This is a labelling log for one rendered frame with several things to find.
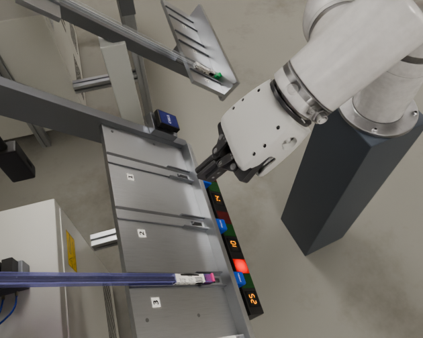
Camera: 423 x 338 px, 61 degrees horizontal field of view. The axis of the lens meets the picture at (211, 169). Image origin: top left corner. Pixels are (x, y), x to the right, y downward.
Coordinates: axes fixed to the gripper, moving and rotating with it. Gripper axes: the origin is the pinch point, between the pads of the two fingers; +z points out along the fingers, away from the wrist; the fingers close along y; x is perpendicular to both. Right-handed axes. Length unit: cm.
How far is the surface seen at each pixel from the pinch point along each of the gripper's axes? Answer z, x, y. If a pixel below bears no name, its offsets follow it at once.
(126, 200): 14.7, 4.7, 2.6
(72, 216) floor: 96, -32, 51
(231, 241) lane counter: 14.9, -19.5, -2.6
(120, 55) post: 15.5, -2.1, 45.9
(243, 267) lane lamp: 14.9, -20.5, -8.0
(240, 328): 13.5, -11.9, -19.4
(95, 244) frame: 63, -19, 21
